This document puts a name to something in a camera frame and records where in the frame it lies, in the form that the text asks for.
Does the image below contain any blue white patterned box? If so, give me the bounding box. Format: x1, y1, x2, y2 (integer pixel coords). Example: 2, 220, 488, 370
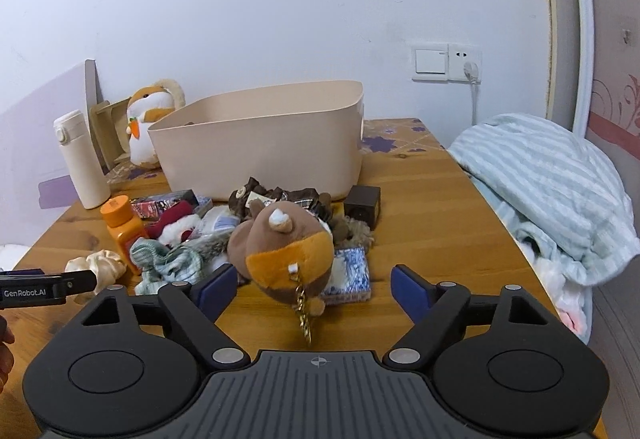
320, 246, 373, 307

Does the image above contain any orange bottle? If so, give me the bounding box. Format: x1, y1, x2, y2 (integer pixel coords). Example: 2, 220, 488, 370
100, 195, 150, 276

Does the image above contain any white thermos bottle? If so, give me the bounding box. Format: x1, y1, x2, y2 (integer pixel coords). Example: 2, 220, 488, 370
54, 110, 112, 210

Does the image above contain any brown plush keychain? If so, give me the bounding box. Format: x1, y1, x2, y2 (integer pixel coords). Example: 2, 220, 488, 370
227, 200, 335, 345

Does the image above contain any white wall socket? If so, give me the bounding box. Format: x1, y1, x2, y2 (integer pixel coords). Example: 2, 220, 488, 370
446, 44, 483, 84

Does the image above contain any white pink bedding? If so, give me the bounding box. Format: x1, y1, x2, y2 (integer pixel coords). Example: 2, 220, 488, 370
515, 219, 593, 345

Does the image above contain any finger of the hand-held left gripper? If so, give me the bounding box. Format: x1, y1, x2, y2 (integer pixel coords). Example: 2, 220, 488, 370
62, 270, 99, 296

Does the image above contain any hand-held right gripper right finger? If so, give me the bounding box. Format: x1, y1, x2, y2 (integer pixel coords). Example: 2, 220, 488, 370
382, 264, 558, 367

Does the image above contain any grey furry pouch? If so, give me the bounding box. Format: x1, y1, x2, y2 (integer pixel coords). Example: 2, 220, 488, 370
172, 231, 236, 270

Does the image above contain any white orange hamster plush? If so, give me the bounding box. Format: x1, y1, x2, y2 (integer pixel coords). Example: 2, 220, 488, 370
125, 79, 187, 170

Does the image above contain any white tissue packet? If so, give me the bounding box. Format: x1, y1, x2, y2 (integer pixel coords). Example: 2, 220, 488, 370
200, 204, 241, 235

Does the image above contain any green plaid scrunchie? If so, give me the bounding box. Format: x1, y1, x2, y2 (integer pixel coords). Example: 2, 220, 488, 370
130, 238, 201, 296

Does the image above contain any wooden stand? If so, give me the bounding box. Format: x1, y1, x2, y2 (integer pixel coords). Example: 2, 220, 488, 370
90, 99, 133, 170

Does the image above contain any white plug with cable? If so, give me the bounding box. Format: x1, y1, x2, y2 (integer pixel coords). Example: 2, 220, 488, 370
462, 62, 482, 126

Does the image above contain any brown bear snack packet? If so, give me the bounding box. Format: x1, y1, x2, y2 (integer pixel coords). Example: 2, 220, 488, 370
229, 176, 273, 215

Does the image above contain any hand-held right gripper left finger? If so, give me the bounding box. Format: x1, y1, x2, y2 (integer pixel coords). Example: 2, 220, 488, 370
80, 264, 252, 366

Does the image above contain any beige plastic container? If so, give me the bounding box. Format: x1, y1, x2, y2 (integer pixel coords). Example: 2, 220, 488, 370
147, 80, 365, 201

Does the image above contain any cream scrunchie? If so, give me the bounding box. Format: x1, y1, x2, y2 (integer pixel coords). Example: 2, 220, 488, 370
65, 249, 128, 292

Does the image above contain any black box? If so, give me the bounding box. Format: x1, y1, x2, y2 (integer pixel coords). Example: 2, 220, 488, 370
343, 185, 382, 227

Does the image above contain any striped light blue blanket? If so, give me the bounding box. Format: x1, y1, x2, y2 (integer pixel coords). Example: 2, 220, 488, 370
446, 113, 640, 287

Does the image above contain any dark red card box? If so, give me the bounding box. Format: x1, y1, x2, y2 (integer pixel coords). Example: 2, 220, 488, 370
130, 190, 200, 220

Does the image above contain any red white sock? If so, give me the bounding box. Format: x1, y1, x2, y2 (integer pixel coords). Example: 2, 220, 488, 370
147, 200, 206, 242

